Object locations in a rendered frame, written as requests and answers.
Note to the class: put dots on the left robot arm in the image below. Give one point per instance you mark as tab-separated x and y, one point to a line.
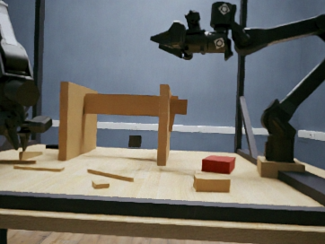
247	41

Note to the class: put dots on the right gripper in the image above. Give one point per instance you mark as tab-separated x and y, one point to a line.
40	124

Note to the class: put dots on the red rectangular block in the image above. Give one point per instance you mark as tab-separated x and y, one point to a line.
218	164

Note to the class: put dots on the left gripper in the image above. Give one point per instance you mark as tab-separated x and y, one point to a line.
195	43

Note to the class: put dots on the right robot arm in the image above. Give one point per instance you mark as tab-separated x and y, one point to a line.
17	89

